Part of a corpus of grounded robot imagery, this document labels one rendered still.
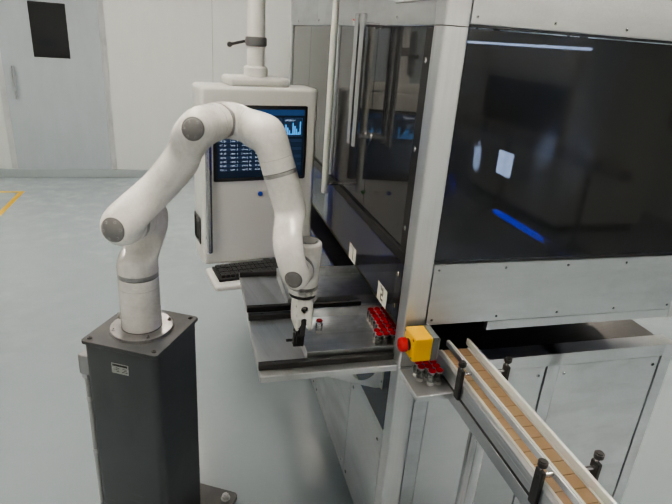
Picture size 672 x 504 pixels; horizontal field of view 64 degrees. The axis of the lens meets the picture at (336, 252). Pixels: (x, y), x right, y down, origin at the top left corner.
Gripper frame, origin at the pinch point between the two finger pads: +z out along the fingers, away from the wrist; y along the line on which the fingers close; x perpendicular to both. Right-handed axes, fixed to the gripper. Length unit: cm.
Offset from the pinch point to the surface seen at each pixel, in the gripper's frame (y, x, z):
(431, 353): -21.6, -32.2, -7.4
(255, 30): 96, 6, -82
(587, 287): -12, -85, -22
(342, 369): -11.0, -11.2, 3.7
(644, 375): -12, -119, 12
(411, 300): -12.3, -28.0, -18.8
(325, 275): 52, -21, 4
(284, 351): 0.6, 3.7, 4.4
